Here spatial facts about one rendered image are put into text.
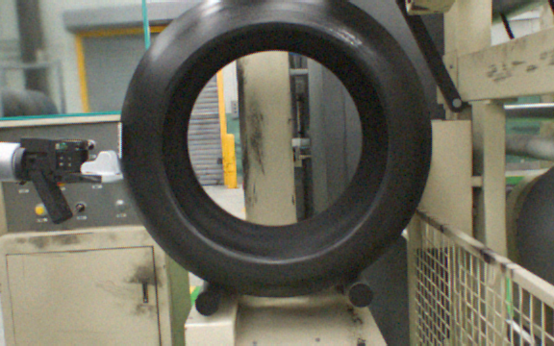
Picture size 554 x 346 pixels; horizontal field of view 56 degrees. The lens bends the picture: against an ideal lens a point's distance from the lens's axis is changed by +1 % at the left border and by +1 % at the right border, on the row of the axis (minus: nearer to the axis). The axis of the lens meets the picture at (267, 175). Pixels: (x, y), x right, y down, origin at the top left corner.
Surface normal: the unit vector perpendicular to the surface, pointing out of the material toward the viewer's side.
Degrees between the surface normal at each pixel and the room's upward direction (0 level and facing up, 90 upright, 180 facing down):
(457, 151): 90
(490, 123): 90
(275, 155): 90
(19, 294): 90
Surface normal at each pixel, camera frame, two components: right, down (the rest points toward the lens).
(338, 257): 0.08, 0.26
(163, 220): -0.17, 0.21
